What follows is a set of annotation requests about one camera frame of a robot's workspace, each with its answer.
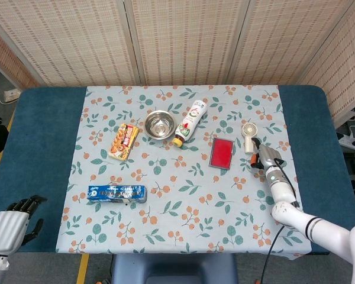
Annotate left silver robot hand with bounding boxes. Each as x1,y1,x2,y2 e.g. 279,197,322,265
0,194,49,256

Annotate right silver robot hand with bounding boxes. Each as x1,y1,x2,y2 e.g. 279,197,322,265
250,137,285,172

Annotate small white handheld fan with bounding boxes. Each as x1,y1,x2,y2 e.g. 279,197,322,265
241,122,263,154

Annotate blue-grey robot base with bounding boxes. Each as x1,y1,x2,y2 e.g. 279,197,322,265
111,253,237,284

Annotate red ink pad case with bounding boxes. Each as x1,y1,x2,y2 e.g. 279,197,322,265
208,136,235,170

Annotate white power strip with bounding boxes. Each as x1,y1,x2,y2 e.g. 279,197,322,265
338,132,355,152
2,89,22,104

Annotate white bottle yellow cap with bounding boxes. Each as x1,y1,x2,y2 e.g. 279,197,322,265
173,99,208,148

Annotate teal table cover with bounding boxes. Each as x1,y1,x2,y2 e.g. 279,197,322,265
0,85,355,257

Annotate floral fruit print tablecloth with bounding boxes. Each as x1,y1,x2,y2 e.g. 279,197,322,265
55,85,313,261

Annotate stainless steel bowl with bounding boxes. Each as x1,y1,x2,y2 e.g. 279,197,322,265
144,111,178,139

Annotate blue cookie box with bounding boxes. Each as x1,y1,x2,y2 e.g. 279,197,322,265
87,185,149,205

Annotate narrow woven screen panel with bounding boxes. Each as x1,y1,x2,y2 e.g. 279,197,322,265
297,0,355,127
0,23,41,90

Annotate wide woven folding screen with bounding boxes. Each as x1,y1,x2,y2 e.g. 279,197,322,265
0,0,354,89

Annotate yellow snack box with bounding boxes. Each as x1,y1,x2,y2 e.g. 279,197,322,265
108,123,140,162

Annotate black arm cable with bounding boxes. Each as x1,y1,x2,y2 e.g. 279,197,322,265
273,158,301,208

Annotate black hanging cable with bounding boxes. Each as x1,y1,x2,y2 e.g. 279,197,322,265
260,224,285,284

